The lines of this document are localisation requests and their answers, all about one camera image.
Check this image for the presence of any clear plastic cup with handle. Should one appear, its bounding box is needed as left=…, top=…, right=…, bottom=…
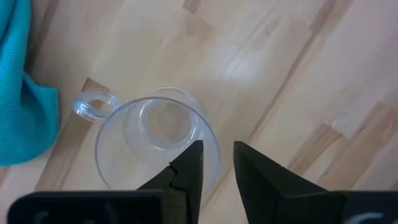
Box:
left=73, top=86, right=221, bottom=200

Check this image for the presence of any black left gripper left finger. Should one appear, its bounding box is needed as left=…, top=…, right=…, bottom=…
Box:
left=7, top=139, right=205, bottom=224

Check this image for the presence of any teal cloth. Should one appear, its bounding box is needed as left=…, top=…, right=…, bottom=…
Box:
left=0, top=0, right=60, bottom=167

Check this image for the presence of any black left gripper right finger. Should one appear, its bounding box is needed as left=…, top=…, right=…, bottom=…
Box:
left=233, top=141, right=398, bottom=224

